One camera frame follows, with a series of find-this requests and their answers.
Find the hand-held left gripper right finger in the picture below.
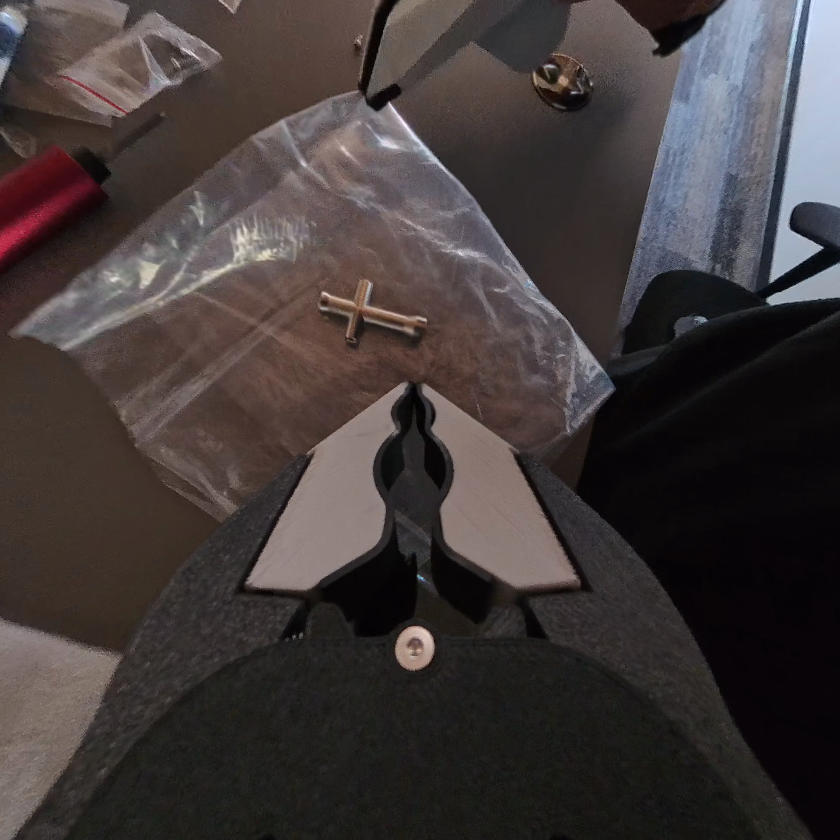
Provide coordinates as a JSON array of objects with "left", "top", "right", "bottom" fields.
[{"left": 416, "top": 385, "right": 584, "bottom": 595}]

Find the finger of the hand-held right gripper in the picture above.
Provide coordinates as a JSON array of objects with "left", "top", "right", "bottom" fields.
[
  {"left": 373, "top": 0, "right": 571, "bottom": 110},
  {"left": 357, "top": 0, "right": 389, "bottom": 110}
]

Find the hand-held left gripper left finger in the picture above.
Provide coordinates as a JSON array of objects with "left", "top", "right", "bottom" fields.
[{"left": 244, "top": 382, "right": 416, "bottom": 595}]

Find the large clear parts bag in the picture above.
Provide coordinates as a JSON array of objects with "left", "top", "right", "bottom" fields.
[{"left": 10, "top": 92, "right": 614, "bottom": 521}]

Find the clear screw bag red zip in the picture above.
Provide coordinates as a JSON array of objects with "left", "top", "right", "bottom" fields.
[{"left": 3, "top": 12, "right": 223, "bottom": 127}]

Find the person's right hand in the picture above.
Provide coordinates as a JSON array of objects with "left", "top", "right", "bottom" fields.
[{"left": 623, "top": 0, "right": 731, "bottom": 35}]

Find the round metal disc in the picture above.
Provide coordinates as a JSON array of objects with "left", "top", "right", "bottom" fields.
[{"left": 532, "top": 54, "right": 595, "bottom": 112}]

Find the silver cross wrench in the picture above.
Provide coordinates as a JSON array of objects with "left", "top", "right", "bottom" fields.
[{"left": 318, "top": 279, "right": 429, "bottom": 349}]

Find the black office chair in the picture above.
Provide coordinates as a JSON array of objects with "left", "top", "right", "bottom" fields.
[{"left": 755, "top": 202, "right": 840, "bottom": 303}]

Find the red electric screwdriver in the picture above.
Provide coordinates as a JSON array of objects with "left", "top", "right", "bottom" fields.
[{"left": 0, "top": 112, "right": 166, "bottom": 273}]

